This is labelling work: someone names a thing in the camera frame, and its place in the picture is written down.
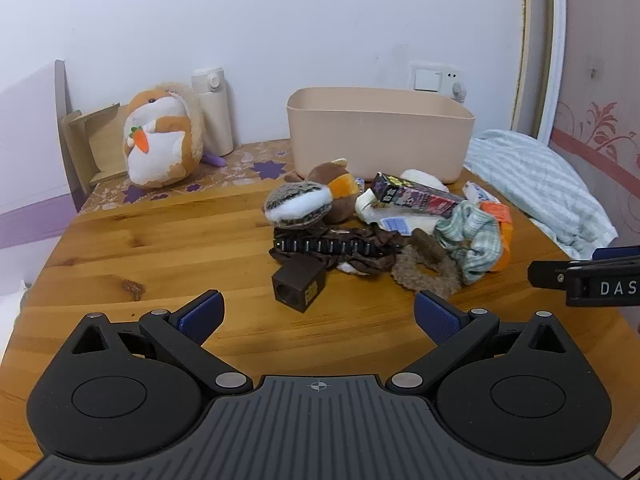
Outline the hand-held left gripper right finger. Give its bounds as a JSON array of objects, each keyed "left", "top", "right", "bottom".
[{"left": 388, "top": 289, "right": 571, "bottom": 395}]

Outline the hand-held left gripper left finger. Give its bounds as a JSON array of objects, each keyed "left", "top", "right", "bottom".
[{"left": 71, "top": 289, "right": 254, "bottom": 396}]

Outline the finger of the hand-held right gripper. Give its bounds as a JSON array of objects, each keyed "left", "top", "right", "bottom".
[
  {"left": 593, "top": 245, "right": 640, "bottom": 261},
  {"left": 528, "top": 258, "right": 640, "bottom": 290}
]

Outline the brown fuzzy hair tie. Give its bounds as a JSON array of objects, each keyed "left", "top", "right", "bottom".
[{"left": 389, "top": 229, "right": 464, "bottom": 295}]

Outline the green plaid scrunchie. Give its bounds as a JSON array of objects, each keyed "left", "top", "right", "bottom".
[{"left": 433, "top": 200, "right": 504, "bottom": 286}]

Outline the dark patterned long box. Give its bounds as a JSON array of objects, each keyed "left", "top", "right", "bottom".
[{"left": 371, "top": 172, "right": 466, "bottom": 219}]

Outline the brown orange plush toy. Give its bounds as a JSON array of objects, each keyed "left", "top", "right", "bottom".
[{"left": 284, "top": 158, "right": 364, "bottom": 224}]

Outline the beige plastic container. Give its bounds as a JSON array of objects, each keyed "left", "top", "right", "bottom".
[{"left": 286, "top": 86, "right": 476, "bottom": 185}]

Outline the orange packet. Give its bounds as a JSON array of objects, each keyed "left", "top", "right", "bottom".
[{"left": 481, "top": 200, "right": 514, "bottom": 272}]

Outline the striped light blue blanket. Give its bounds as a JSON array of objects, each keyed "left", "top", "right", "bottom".
[{"left": 463, "top": 129, "right": 619, "bottom": 261}]

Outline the white blue tissue packet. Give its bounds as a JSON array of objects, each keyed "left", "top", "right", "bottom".
[{"left": 377, "top": 214, "right": 442, "bottom": 237}]

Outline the brown cube pencil sharpener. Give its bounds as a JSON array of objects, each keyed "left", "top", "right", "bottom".
[{"left": 271, "top": 253, "right": 327, "bottom": 314}]

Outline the white printed snack packet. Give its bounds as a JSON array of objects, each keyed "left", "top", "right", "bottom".
[{"left": 460, "top": 180, "right": 501, "bottom": 206}]

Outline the cream white cloth piece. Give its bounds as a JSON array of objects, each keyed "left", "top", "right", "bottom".
[{"left": 354, "top": 189, "right": 387, "bottom": 224}]

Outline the black studded hair clip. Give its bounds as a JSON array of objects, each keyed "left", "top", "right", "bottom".
[{"left": 272, "top": 237, "right": 402, "bottom": 261}]

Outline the white fluffy pouch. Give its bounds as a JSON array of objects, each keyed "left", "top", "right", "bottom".
[{"left": 398, "top": 168, "right": 451, "bottom": 194}]

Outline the pink patterned panel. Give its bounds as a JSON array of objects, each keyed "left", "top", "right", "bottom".
[{"left": 547, "top": 0, "right": 640, "bottom": 267}]

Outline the grey white macaron plush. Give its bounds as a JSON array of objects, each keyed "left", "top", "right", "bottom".
[{"left": 263, "top": 180, "right": 334, "bottom": 231}]

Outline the floral purple table mat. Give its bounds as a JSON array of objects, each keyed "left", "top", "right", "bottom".
[{"left": 79, "top": 138, "right": 302, "bottom": 214}]

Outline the hamster plush with carrot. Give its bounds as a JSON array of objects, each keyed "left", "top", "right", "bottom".
[{"left": 122, "top": 82, "right": 206, "bottom": 190}]

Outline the wooden stand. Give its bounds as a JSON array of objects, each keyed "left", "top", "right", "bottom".
[{"left": 58, "top": 102, "right": 132, "bottom": 196}]

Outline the white thermos bottle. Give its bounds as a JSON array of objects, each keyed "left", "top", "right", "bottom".
[{"left": 190, "top": 67, "right": 235, "bottom": 157}]

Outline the lavender white board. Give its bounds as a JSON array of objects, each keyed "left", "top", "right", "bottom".
[{"left": 0, "top": 59, "right": 82, "bottom": 252}]

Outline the white curved frame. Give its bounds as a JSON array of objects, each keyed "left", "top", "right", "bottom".
[{"left": 509, "top": 0, "right": 569, "bottom": 147}]

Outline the white wall socket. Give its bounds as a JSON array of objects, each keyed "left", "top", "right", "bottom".
[{"left": 440, "top": 63, "right": 465, "bottom": 92}]

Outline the white wall switch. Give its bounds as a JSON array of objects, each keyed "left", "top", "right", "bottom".
[{"left": 408, "top": 61, "right": 444, "bottom": 93}]

